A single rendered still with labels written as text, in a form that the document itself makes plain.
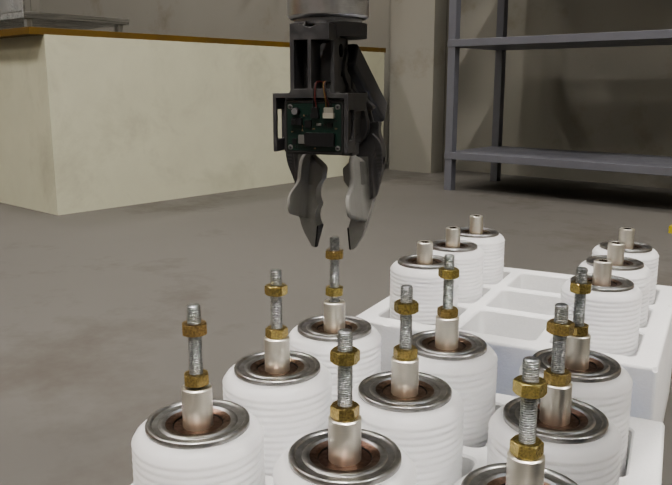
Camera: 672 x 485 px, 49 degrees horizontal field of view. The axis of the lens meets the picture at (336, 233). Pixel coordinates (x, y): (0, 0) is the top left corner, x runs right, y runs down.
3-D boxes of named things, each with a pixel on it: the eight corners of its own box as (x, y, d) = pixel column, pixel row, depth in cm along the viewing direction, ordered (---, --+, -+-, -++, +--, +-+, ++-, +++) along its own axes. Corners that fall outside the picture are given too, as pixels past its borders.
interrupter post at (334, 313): (339, 337, 73) (339, 305, 73) (318, 333, 74) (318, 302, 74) (350, 330, 75) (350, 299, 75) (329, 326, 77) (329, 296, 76)
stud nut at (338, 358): (358, 356, 49) (358, 344, 48) (361, 366, 47) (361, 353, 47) (328, 357, 48) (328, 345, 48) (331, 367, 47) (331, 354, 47)
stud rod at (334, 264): (336, 307, 75) (337, 235, 74) (340, 310, 74) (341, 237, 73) (327, 309, 75) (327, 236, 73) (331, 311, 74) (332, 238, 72)
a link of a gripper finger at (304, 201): (269, 249, 70) (281, 154, 68) (293, 237, 76) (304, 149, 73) (299, 256, 69) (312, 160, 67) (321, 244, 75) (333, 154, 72)
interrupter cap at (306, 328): (349, 349, 70) (349, 342, 70) (283, 336, 73) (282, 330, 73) (383, 327, 76) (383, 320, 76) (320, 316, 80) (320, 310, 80)
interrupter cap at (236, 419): (270, 420, 55) (270, 412, 55) (202, 463, 49) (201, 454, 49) (195, 398, 59) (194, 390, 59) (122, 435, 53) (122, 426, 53)
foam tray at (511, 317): (669, 392, 120) (679, 286, 117) (644, 512, 87) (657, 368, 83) (443, 352, 138) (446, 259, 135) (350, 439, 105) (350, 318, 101)
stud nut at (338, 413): (357, 410, 49) (357, 398, 49) (361, 421, 48) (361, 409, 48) (328, 411, 49) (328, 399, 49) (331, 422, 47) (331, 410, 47)
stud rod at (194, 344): (199, 400, 54) (195, 302, 53) (207, 404, 54) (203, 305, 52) (187, 404, 54) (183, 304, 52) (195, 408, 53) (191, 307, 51)
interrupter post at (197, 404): (221, 425, 54) (220, 383, 54) (199, 438, 52) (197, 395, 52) (197, 418, 56) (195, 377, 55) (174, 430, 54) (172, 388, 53)
